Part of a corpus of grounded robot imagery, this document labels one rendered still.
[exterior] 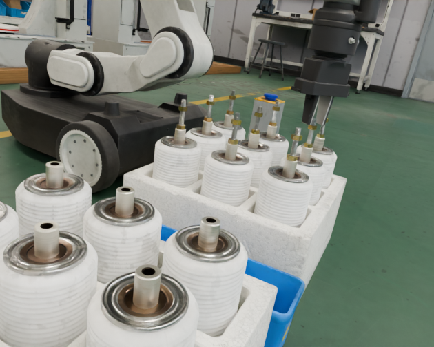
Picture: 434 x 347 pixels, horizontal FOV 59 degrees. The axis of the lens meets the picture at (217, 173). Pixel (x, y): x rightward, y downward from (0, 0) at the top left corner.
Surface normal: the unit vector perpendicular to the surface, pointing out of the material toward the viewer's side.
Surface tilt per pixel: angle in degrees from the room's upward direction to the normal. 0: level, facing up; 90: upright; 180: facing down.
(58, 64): 90
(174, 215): 90
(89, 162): 90
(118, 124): 46
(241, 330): 0
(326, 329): 0
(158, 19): 90
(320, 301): 0
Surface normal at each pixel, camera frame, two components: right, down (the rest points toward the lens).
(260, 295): 0.14, -0.93
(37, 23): 0.87, 0.29
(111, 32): -0.48, 0.24
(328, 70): 0.46, 0.37
